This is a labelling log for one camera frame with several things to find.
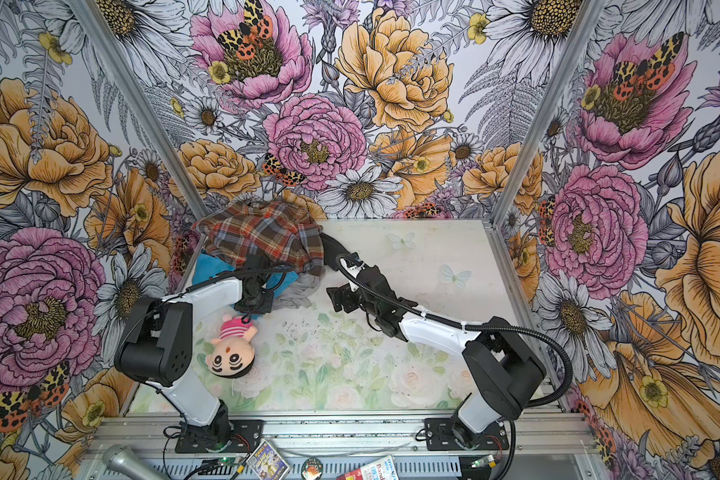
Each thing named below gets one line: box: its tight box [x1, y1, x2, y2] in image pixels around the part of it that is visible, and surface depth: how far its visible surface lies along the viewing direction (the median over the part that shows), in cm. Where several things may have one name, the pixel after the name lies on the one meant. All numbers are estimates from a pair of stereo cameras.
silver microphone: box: [103, 444, 163, 480], surface depth 70 cm
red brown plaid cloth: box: [192, 199, 325, 276], surface depth 98 cm
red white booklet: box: [336, 455, 400, 480], surface depth 68 cm
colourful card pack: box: [246, 440, 291, 480], surface depth 70 cm
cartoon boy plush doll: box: [205, 314, 258, 379], surface depth 82 cm
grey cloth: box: [272, 272, 321, 310], surface depth 101 cm
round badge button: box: [301, 457, 323, 480], surface depth 71 cm
